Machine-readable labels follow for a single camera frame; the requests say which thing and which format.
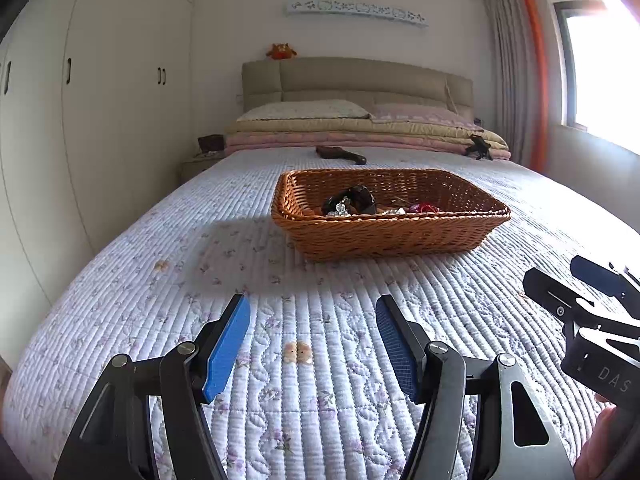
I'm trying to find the right hand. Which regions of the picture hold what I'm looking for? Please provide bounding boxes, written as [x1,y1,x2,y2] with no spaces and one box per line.
[574,393,639,479]

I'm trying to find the pink pillow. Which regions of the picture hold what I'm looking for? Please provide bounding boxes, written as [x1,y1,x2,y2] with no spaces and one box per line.
[371,103,474,127]

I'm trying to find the beige nightstand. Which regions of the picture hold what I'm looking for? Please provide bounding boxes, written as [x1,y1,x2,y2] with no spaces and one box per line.
[179,152,224,184]

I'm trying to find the dark brown object on bed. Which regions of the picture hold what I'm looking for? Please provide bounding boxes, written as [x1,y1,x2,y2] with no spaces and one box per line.
[316,146,367,165]

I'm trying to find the folded beige pink quilts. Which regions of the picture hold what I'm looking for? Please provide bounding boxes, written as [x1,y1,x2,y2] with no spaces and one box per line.
[224,118,511,160]

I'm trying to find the white wardrobe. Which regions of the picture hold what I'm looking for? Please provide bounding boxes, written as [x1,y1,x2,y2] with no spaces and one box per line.
[1,0,194,367]

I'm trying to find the black object on quilts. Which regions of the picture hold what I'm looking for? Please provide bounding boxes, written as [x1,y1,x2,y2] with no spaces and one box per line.
[465,134,492,160]

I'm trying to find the orange plush toy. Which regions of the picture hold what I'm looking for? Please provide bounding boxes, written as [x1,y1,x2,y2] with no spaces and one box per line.
[266,44,297,61]

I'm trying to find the window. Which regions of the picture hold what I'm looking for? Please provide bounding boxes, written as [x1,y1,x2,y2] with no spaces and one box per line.
[552,0,639,154]

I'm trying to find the black scrunchie in basket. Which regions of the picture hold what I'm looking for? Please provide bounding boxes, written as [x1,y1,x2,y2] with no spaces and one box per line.
[321,185,378,217]

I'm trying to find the white quilted bedspread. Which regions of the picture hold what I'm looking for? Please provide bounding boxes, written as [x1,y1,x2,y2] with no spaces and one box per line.
[2,148,639,479]

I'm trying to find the grey orange curtain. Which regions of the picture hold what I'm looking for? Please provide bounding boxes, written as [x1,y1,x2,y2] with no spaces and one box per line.
[484,0,549,172]

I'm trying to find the brown wicker basket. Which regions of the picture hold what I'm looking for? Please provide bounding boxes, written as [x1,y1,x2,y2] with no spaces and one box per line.
[271,168,511,262]

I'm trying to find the beige padded headboard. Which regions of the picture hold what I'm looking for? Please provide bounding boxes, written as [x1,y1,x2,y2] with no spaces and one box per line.
[242,56,474,122]

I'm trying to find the cream floral pillow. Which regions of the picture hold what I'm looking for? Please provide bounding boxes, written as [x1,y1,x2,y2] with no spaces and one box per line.
[238,100,371,122]

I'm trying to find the white carved wall ornament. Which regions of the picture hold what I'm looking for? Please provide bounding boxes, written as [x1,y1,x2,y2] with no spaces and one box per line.
[285,0,427,28]

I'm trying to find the red tassel gold charm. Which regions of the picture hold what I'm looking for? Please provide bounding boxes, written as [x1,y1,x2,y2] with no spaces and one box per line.
[407,203,440,214]

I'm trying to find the dark box on nightstand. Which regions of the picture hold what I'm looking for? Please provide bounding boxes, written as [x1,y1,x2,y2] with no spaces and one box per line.
[198,134,226,153]

